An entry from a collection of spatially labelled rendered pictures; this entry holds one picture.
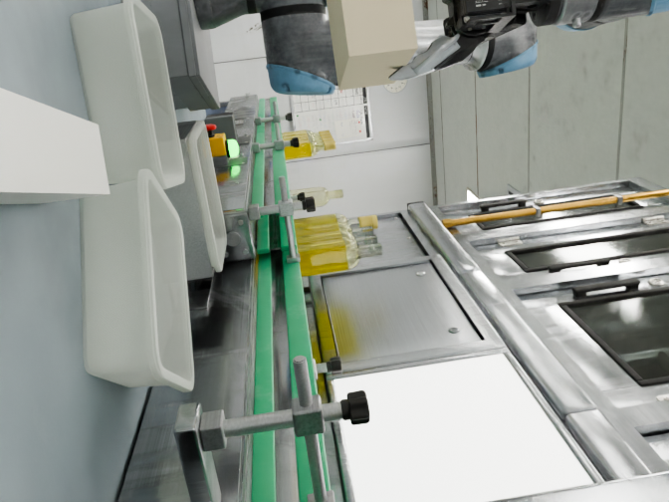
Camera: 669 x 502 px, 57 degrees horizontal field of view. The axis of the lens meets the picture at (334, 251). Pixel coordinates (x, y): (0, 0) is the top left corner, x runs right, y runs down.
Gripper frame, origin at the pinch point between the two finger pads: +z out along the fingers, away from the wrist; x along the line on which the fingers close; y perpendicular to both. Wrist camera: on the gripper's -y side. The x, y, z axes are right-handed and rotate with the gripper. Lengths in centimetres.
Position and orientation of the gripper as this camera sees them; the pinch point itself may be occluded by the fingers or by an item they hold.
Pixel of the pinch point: (379, 20)
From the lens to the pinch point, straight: 78.6
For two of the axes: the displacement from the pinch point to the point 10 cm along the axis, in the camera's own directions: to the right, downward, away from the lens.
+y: 0.5, 0.4, -10.0
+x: 1.4, 9.9, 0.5
